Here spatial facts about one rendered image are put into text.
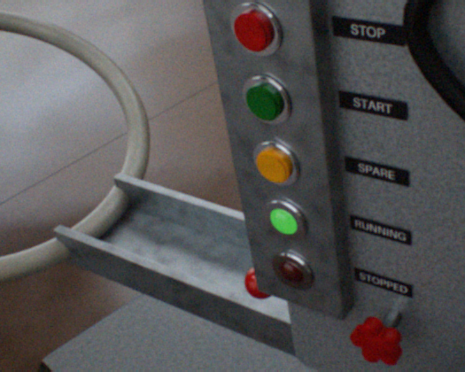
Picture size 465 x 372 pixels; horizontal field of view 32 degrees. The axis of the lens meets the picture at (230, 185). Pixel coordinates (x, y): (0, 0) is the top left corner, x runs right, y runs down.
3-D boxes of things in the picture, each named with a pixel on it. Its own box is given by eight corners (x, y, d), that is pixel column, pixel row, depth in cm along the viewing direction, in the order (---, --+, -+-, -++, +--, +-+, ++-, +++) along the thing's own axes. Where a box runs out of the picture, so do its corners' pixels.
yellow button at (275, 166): (297, 179, 56) (292, 149, 54) (289, 188, 55) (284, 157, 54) (265, 171, 57) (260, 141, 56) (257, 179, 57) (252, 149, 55)
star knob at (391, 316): (420, 335, 61) (419, 298, 59) (395, 375, 58) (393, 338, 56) (375, 319, 63) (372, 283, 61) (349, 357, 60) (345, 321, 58)
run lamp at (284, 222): (306, 230, 59) (302, 205, 58) (296, 242, 58) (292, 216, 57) (278, 221, 60) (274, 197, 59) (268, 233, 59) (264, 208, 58)
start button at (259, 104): (289, 117, 53) (283, 83, 51) (280, 126, 52) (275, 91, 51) (255, 110, 54) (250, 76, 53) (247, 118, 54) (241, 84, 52)
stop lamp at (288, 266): (313, 281, 62) (309, 258, 61) (303, 292, 61) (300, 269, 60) (285, 271, 63) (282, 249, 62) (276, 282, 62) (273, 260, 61)
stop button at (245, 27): (279, 48, 50) (274, 10, 48) (270, 56, 49) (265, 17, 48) (244, 42, 51) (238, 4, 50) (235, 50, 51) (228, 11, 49)
